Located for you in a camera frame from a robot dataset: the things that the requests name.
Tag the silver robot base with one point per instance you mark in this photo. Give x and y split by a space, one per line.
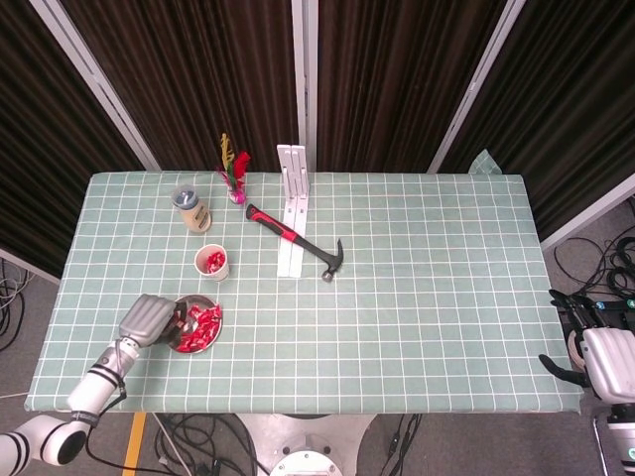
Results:
302 446

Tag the green checked tablecloth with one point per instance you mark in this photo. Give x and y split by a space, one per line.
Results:
397 297

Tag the dark brown pleated curtain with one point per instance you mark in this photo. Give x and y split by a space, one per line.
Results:
570 99
198 74
30 149
397 74

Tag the white metal frame post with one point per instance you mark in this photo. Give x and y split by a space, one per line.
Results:
303 74
94 79
478 79

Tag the red black claw hammer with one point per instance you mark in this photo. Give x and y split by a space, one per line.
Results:
278 229

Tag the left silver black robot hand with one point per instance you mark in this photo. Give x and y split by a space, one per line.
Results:
146 317

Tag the yellow floor tape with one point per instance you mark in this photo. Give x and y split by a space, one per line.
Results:
133 446

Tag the round metal plate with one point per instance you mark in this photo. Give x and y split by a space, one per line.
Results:
196 299

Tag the white folding stand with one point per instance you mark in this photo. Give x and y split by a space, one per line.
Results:
290 260

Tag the beige dressing bottle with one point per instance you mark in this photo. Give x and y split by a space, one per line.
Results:
196 215

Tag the black box with numbered lights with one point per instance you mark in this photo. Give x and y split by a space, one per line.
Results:
624 310

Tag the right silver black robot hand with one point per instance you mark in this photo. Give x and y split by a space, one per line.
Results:
610 364

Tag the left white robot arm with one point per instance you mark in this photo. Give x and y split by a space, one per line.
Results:
94 387

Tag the white metal frame rail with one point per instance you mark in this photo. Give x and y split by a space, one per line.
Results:
25 263
590 213

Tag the white paper cup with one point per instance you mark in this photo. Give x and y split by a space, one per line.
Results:
223 273

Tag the colourful feather shuttlecock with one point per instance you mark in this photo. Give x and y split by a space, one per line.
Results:
237 196

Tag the red candy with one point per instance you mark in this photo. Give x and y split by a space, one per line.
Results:
208 331
187 344
217 258
212 269
214 312

